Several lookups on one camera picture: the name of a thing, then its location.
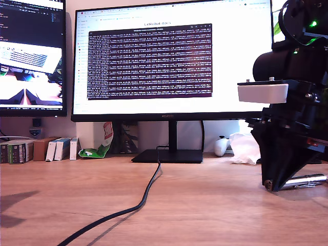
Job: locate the white game controller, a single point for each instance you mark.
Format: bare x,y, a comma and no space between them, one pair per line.
220,148

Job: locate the green Jenkki gum bag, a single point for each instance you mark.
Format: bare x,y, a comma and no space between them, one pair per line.
97,152

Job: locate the blue and white box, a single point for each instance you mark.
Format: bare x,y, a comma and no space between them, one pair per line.
73,150
60,151
50,152

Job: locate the black Huawei monitor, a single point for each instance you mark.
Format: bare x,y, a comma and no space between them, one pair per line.
230,64

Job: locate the black TUF gaming monitor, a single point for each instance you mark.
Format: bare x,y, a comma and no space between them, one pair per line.
30,30

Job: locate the grey patterned card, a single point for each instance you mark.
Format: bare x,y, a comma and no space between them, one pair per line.
130,139

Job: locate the green and white box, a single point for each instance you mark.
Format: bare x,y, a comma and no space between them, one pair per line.
18,153
3,153

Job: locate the white plastic bag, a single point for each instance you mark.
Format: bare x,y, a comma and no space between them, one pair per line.
243,151

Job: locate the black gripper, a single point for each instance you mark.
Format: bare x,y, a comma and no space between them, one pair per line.
294,120

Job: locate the metallic laser pointer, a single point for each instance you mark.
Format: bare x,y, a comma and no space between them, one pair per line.
305,180

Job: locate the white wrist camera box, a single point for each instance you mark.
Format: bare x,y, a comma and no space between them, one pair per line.
261,93

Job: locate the brown cardboard box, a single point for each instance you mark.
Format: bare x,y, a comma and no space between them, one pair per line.
39,151

